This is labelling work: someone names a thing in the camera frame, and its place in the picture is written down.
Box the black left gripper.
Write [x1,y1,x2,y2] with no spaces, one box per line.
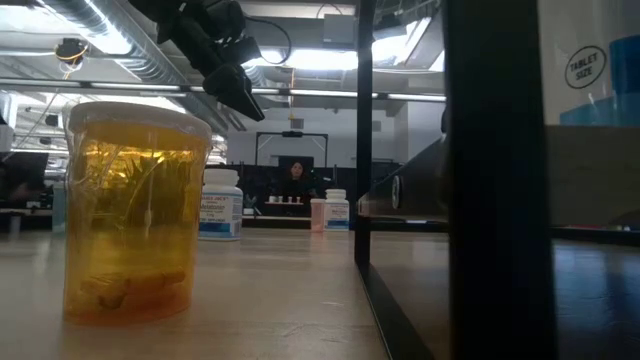
[171,0,267,123]

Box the white melatonin bottle blue band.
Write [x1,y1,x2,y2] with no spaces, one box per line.
[198,168,245,242]

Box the white bottle tablet size label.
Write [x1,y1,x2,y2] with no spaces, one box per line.
[537,0,640,127]

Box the black background partition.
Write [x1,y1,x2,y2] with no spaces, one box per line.
[199,160,401,230]

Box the white light bar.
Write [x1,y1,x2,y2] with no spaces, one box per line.
[0,77,447,104]

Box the person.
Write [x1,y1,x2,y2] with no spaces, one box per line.
[279,159,316,201]

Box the grey ceiling box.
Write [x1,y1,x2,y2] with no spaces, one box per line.
[322,13,358,49]

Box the small pink vial white cap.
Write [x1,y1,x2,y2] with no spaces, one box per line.
[309,198,327,234]

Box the white supplement bottle blue band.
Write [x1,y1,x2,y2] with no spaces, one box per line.
[323,188,351,232]

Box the orange pill bottle white cap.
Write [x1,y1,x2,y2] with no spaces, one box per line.
[62,101,214,326]

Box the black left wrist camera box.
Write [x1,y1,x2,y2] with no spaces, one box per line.
[218,33,263,66]

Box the black background rig frame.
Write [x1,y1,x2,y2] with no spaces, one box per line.
[254,130,330,169]

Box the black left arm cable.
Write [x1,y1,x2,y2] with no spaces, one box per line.
[244,14,293,66]

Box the black aluminium table frame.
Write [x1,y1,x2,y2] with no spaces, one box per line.
[242,219,357,231]

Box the black yellow ceiling cable reel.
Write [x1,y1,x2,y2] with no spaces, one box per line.
[53,37,91,66]

